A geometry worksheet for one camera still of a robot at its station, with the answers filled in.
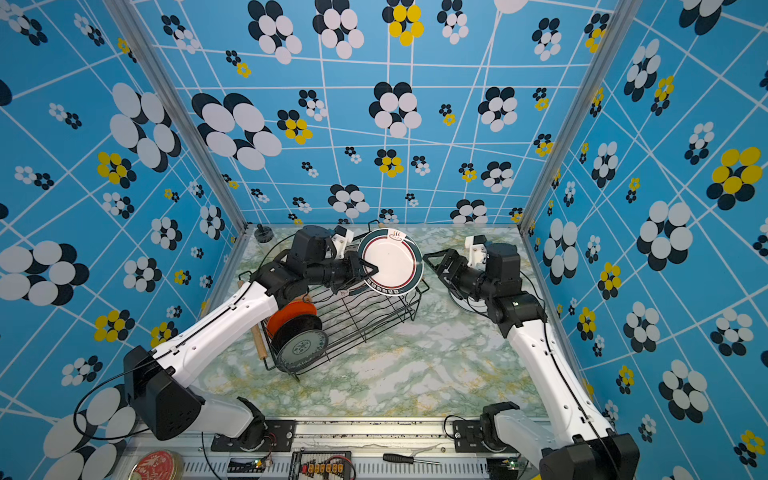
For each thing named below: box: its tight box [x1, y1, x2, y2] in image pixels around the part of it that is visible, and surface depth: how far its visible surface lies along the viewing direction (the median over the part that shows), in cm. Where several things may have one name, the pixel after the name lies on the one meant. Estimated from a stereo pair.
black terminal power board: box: [288, 451, 357, 480], surface depth 70 cm
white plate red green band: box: [358, 228, 425, 297], surface depth 77 cm
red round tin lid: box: [128, 450, 184, 480], surface depth 68 cm
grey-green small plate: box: [276, 329, 329, 373], surface depth 83 cm
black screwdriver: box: [383, 453, 442, 465], surface depth 72 cm
